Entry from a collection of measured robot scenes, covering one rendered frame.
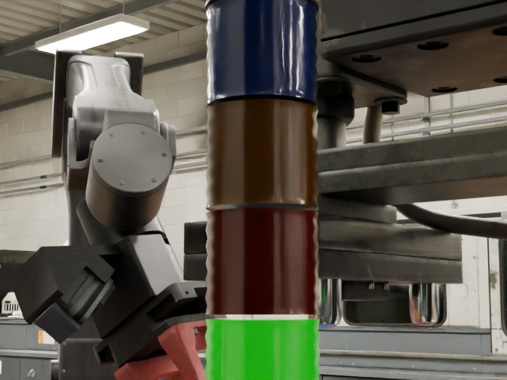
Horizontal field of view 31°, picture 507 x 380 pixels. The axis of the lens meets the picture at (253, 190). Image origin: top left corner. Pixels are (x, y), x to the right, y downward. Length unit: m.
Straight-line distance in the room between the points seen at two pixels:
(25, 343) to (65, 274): 8.15
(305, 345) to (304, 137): 0.07
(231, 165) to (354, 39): 0.24
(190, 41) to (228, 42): 10.09
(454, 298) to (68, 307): 5.13
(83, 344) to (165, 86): 9.66
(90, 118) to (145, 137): 0.10
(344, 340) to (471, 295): 0.97
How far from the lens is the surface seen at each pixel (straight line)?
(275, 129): 0.29
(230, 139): 0.30
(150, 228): 0.71
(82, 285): 0.65
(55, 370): 0.95
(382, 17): 0.52
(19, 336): 8.87
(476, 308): 5.64
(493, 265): 5.53
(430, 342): 5.77
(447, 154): 0.51
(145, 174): 0.64
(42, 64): 11.79
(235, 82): 0.30
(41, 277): 0.64
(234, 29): 0.30
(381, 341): 5.97
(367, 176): 0.54
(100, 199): 0.66
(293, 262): 0.29
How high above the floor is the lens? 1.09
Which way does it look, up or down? 7 degrees up
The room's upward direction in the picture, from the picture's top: straight up
